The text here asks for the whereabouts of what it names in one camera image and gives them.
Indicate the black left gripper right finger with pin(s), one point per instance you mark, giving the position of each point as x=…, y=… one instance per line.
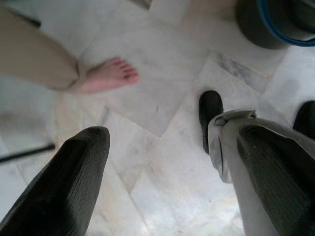
x=283, y=177

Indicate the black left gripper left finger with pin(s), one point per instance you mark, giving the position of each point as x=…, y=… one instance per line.
x=59, y=186

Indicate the white carton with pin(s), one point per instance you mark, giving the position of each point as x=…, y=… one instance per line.
x=231, y=157

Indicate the dark rubbish bin blue rim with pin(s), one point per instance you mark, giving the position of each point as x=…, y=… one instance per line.
x=261, y=27

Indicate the thin black rod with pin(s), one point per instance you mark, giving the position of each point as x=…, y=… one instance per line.
x=27, y=153

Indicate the black right robot foot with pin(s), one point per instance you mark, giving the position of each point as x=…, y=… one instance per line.
x=306, y=118

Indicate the black robot foot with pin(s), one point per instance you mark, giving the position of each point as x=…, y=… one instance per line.
x=210, y=110
x=306, y=118

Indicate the black left robot foot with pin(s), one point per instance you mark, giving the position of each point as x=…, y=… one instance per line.
x=210, y=110

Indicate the bare person foot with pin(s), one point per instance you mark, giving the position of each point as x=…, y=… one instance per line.
x=108, y=76

